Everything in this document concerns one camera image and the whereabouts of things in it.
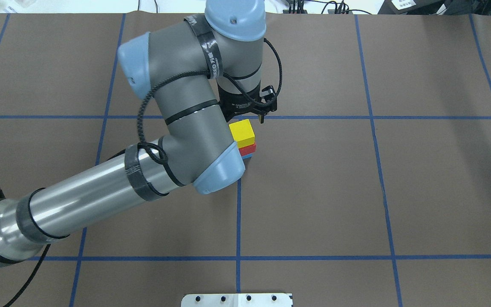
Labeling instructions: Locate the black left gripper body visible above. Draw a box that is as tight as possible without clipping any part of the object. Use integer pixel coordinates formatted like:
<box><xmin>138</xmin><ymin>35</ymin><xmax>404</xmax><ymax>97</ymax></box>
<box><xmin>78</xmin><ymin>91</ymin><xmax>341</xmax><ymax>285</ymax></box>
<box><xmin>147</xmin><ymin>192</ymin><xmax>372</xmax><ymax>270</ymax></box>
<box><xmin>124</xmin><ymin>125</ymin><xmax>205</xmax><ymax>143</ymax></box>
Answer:
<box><xmin>220</xmin><ymin>87</ymin><xmax>267</xmax><ymax>122</ymax></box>

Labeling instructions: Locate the yellow wooden block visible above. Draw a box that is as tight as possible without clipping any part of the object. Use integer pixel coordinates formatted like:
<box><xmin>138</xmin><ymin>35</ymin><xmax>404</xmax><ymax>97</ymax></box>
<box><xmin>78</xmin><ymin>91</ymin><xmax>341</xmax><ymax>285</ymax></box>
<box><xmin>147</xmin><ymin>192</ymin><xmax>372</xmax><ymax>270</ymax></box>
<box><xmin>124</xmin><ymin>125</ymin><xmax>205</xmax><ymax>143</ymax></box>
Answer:
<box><xmin>228</xmin><ymin>119</ymin><xmax>255</xmax><ymax>148</ymax></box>

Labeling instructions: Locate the red wooden block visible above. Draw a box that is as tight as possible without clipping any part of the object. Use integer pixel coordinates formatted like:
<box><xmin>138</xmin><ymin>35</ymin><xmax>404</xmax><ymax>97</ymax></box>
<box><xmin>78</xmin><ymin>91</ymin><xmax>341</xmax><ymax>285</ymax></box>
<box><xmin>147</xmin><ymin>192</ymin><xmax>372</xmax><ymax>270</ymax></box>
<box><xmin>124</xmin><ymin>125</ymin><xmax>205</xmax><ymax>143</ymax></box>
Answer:
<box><xmin>238</xmin><ymin>143</ymin><xmax>257</xmax><ymax>157</ymax></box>

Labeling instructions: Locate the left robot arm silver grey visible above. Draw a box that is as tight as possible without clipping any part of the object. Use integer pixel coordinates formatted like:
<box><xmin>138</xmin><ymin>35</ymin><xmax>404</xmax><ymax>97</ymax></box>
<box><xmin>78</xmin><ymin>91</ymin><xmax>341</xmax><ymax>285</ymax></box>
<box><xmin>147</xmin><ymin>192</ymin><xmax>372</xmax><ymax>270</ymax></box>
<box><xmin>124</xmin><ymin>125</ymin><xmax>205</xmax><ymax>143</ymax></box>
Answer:
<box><xmin>0</xmin><ymin>0</ymin><xmax>280</xmax><ymax>267</ymax></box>

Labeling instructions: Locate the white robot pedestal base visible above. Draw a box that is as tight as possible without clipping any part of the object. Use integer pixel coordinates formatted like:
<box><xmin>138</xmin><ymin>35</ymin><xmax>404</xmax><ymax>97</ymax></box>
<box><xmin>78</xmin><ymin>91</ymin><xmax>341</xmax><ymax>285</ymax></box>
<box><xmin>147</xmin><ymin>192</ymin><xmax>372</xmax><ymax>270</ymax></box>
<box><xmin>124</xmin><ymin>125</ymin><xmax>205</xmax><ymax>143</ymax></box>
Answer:
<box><xmin>181</xmin><ymin>293</ymin><xmax>294</xmax><ymax>307</ymax></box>

